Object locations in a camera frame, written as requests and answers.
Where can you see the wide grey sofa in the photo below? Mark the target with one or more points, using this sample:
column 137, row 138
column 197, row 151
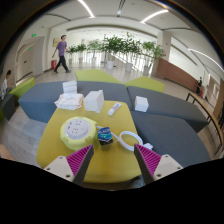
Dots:
column 173, row 140

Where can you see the person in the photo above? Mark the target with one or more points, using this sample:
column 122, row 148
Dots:
column 4, row 86
column 61, row 50
column 199, row 86

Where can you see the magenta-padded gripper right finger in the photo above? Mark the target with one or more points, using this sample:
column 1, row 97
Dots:
column 165, row 165

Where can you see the grey sofa with small box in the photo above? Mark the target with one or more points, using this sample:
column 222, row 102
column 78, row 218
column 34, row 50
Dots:
column 176, row 108

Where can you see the row of potted plants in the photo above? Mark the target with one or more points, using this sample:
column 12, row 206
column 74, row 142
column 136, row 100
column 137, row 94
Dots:
column 113, row 46

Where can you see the red bin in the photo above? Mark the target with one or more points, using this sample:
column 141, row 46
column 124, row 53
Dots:
column 53, row 65

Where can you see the white wet wipes packet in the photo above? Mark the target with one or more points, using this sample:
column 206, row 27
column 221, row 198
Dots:
column 69, row 101

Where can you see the dark charger block blue label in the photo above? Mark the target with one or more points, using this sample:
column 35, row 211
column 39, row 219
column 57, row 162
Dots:
column 105, row 136

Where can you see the ceiling strip lights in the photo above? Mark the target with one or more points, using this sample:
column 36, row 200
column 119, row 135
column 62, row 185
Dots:
column 87, row 9

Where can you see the white cube tissue box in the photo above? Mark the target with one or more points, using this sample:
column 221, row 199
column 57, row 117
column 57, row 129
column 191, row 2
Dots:
column 93, row 101

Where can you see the round yellow-green power strip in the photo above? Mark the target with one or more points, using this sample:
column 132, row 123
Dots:
column 77, row 133

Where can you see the small white box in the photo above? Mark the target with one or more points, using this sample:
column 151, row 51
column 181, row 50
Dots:
column 141, row 104

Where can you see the black metal railing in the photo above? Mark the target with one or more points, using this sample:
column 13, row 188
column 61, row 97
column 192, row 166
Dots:
column 208, row 115

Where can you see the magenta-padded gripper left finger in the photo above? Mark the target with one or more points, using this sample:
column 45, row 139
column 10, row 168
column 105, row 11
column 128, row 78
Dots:
column 61, row 166

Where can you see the green exit sign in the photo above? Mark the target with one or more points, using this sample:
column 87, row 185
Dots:
column 34, row 34

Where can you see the green sofa beside wall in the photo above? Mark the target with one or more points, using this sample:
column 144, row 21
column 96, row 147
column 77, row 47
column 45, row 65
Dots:
column 21, row 87

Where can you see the white tube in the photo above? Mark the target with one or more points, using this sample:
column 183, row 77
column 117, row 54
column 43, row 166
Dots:
column 114, row 109

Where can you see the dark grey ottoman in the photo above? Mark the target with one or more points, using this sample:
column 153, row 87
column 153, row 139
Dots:
column 7, row 106

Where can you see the yellow wall picture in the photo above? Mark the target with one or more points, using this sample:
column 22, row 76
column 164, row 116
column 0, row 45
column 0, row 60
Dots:
column 55, row 41

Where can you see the stack of white boxes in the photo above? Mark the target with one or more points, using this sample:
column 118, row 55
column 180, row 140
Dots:
column 69, row 87

